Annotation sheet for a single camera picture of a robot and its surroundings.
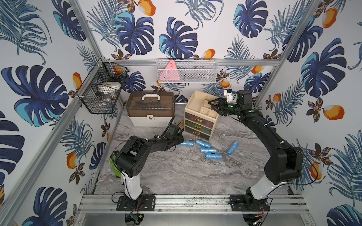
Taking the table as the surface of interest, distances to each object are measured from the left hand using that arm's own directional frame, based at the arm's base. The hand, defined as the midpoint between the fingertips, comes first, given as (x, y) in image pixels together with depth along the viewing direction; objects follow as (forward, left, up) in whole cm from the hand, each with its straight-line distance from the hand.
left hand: (183, 136), depth 96 cm
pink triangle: (+28, +10, +31) cm, 42 cm away
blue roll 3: (-13, -21, -1) cm, 25 cm away
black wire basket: (+13, +54, +23) cm, 61 cm away
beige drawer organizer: (+2, -10, +17) cm, 20 cm away
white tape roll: (+9, +43, +31) cm, 54 cm away
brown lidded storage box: (+20, +27, +4) cm, 34 cm away
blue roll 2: (-9, -17, -1) cm, 19 cm away
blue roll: (-4, -3, -2) cm, 6 cm away
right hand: (+7, -14, +24) cm, 29 cm away
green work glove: (-36, +22, +31) cm, 53 cm away
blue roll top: (-4, -14, -2) cm, 14 cm away
